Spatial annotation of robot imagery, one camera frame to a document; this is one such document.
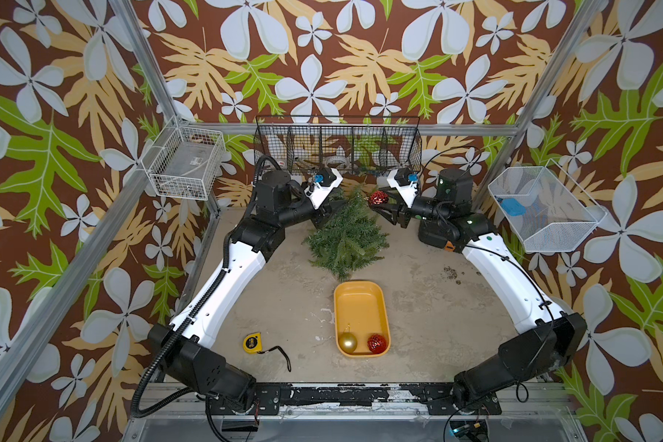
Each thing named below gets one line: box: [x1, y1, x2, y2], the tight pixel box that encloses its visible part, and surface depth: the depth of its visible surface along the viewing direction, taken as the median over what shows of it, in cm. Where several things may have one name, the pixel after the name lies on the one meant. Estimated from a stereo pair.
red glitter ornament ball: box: [367, 333, 388, 354], surface depth 81 cm
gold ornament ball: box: [337, 324, 358, 355], surface depth 82 cm
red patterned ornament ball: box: [368, 190, 390, 206], surface depth 70 cm
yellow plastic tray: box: [333, 279, 392, 359], surface depth 90 cm
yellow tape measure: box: [242, 331, 292, 373], surface depth 84 cm
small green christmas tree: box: [301, 186, 390, 280], surface depth 78 cm
